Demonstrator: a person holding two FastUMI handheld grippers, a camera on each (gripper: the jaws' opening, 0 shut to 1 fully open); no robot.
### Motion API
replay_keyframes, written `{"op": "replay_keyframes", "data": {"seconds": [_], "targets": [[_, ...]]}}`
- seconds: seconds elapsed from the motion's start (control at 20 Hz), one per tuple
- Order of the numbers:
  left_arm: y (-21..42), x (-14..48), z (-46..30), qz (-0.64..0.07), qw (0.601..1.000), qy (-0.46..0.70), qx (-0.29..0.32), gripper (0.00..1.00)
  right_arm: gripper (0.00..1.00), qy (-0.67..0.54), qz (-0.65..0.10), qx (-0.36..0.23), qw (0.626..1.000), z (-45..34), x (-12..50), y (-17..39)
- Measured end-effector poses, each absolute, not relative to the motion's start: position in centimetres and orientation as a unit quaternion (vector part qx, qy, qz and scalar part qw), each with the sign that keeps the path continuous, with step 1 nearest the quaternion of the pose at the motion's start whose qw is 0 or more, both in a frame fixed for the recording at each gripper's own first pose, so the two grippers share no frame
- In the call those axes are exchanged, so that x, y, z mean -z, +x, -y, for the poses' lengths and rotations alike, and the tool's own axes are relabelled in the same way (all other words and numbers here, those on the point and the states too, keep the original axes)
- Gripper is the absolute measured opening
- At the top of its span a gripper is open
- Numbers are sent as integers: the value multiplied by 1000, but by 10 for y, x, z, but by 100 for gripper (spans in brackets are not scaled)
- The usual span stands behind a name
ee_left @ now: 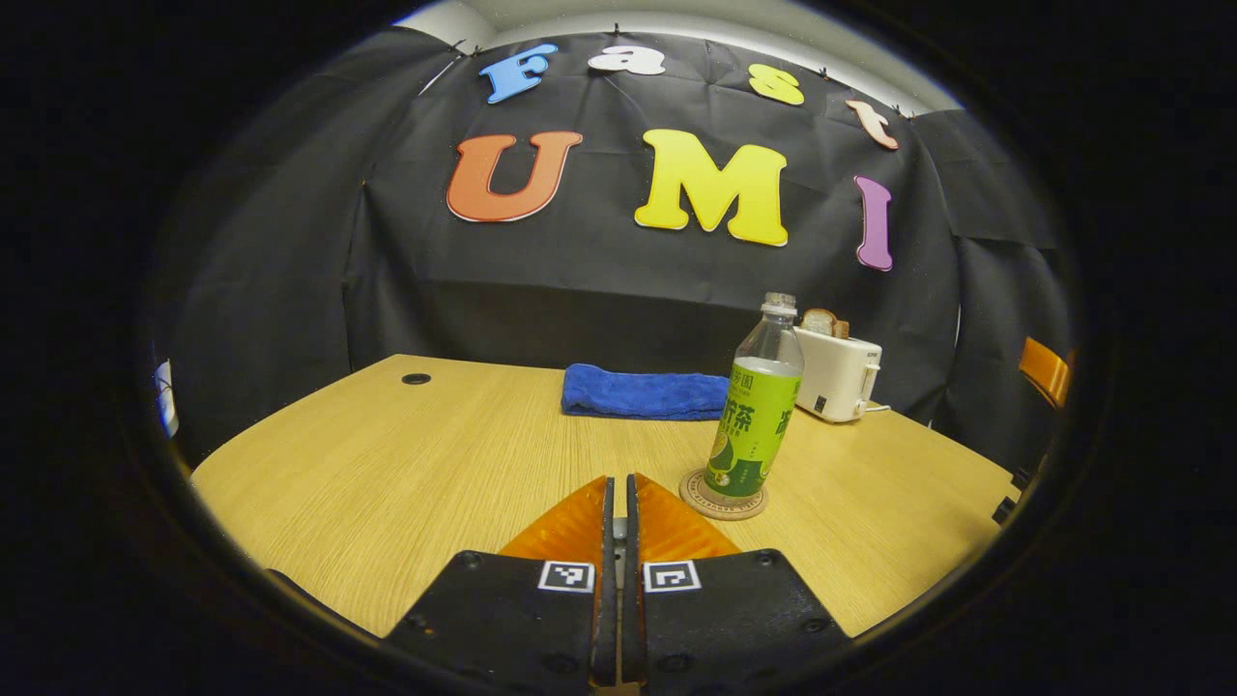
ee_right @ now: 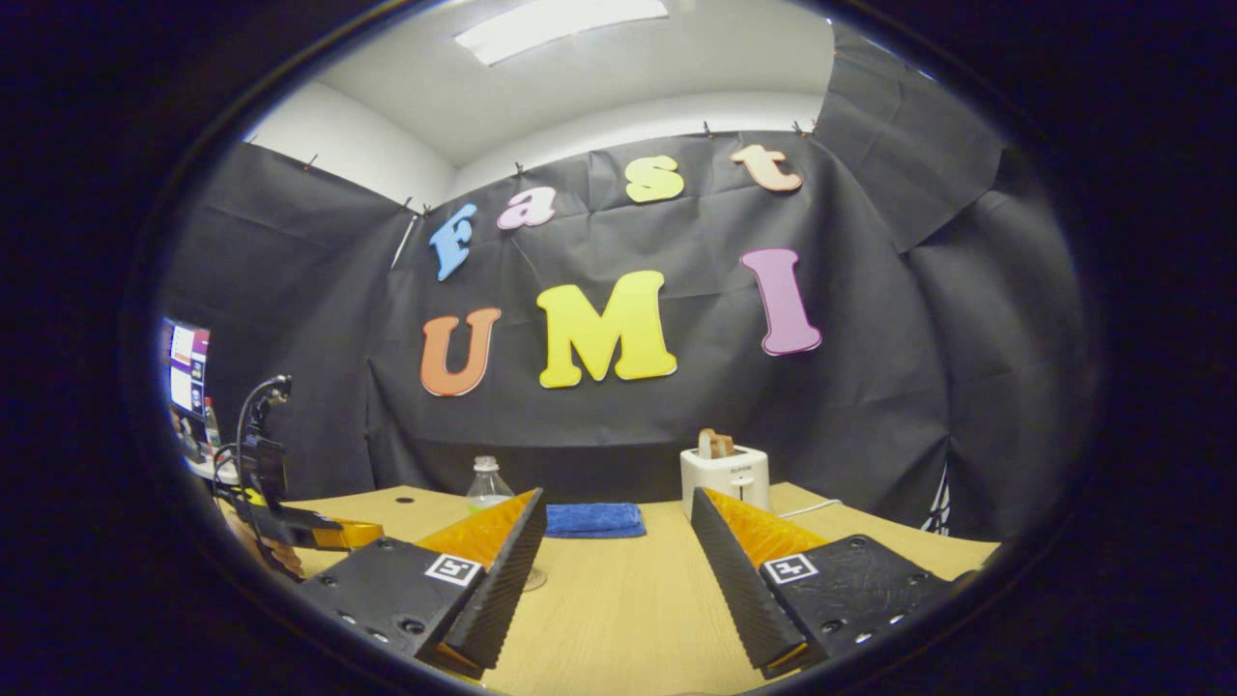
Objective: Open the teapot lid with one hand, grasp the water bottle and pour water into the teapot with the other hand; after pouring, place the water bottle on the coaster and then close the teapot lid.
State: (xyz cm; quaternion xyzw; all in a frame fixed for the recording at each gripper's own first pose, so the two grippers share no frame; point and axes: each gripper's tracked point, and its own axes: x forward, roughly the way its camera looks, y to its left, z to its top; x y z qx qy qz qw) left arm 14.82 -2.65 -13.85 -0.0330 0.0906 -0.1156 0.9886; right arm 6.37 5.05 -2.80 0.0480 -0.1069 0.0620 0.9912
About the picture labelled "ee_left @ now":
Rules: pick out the white toaster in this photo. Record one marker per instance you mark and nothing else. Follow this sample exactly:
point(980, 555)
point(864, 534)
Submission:
point(841, 377)

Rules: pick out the blue towel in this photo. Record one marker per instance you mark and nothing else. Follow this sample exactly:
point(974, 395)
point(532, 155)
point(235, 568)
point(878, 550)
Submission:
point(643, 394)

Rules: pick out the black backdrop cloth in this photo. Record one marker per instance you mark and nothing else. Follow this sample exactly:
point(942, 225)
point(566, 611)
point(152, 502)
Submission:
point(290, 271)

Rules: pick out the bread slice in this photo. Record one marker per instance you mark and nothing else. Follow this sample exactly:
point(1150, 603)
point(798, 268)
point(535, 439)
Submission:
point(821, 322)

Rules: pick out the round brown coaster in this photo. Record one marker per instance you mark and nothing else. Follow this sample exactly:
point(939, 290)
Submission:
point(696, 501)

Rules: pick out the green label water bottle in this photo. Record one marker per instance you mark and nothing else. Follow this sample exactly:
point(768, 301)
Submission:
point(754, 425)

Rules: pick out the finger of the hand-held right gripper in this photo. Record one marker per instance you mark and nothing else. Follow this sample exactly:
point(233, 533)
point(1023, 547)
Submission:
point(1049, 372)

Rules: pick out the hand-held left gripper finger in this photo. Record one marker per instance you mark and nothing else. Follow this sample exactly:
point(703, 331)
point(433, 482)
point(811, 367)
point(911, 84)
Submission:
point(632, 599)
point(608, 580)

